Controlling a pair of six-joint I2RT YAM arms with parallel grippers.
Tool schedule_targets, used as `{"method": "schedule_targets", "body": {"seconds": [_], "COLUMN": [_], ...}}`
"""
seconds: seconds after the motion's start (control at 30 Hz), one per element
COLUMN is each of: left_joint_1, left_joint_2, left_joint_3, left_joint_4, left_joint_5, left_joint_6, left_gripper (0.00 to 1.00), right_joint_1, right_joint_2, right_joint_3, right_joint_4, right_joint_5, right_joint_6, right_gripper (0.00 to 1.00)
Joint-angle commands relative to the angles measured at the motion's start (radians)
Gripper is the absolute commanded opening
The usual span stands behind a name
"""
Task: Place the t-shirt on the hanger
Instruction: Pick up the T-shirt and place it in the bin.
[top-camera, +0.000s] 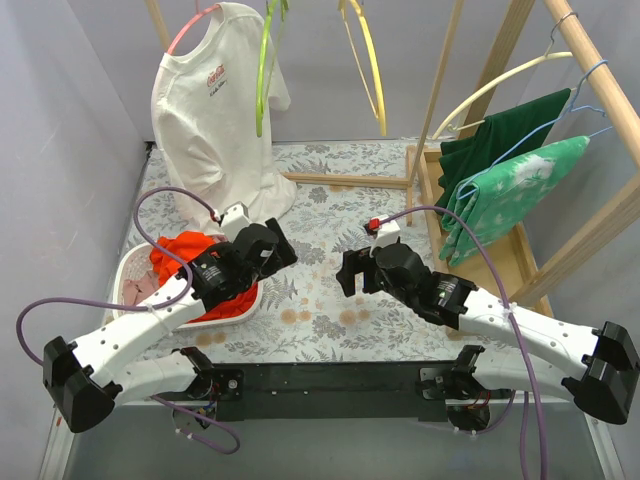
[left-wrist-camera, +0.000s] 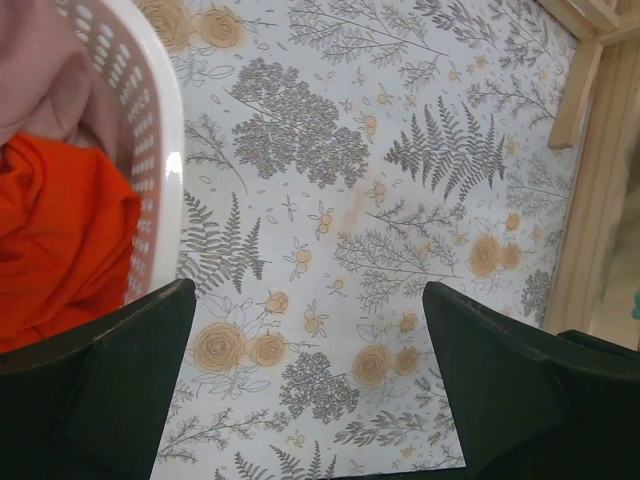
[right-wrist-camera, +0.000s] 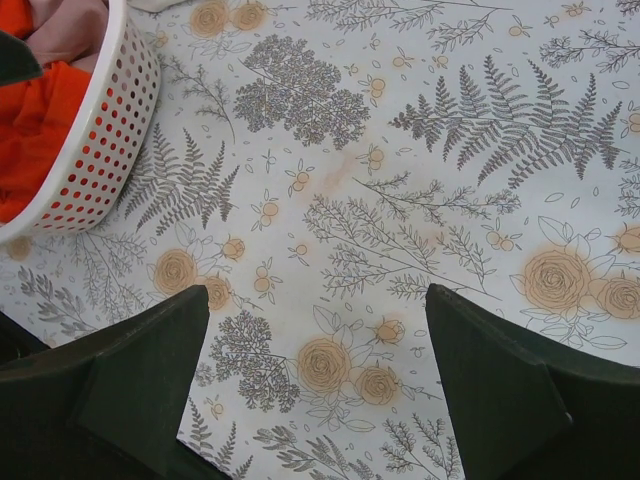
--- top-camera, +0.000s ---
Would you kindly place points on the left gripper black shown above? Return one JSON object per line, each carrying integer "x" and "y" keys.
{"x": 278, "y": 245}

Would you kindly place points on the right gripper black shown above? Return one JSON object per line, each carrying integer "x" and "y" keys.
{"x": 360, "y": 272}

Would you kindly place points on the green hanger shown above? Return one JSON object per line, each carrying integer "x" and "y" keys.
{"x": 266, "y": 63}

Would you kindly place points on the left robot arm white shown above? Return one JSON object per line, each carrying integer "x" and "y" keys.
{"x": 92, "y": 375}

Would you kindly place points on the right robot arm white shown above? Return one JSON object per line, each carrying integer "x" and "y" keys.
{"x": 596, "y": 368}

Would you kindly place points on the white Coca-Cola t shirt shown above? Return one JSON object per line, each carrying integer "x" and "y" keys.
{"x": 203, "y": 109}

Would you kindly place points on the cream hanger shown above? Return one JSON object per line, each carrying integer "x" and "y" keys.
{"x": 465, "y": 106}

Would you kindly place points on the pink hanger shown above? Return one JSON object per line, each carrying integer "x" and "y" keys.
{"x": 200, "y": 14}

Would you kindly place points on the yellow hanger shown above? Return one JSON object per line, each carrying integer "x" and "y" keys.
{"x": 369, "y": 70}

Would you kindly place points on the floral table cloth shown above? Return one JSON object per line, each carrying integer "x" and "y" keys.
{"x": 303, "y": 314}

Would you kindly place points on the white laundry basket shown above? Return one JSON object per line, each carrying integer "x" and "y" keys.
{"x": 135, "y": 274}

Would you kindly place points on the pink garment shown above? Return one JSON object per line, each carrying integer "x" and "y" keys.
{"x": 136, "y": 291}

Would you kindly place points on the light green tie-dye garment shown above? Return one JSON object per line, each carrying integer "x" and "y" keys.
{"x": 494, "y": 202}

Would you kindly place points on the dark green garment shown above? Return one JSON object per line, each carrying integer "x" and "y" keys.
{"x": 497, "y": 134}

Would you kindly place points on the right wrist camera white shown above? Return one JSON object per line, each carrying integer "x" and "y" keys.
{"x": 383, "y": 232}

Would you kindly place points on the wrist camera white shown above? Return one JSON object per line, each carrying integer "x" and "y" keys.
{"x": 383, "y": 232}
{"x": 234, "y": 219}

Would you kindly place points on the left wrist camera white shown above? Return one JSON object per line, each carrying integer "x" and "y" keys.
{"x": 234, "y": 219}

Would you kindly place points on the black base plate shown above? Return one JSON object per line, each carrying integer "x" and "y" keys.
{"x": 308, "y": 391}

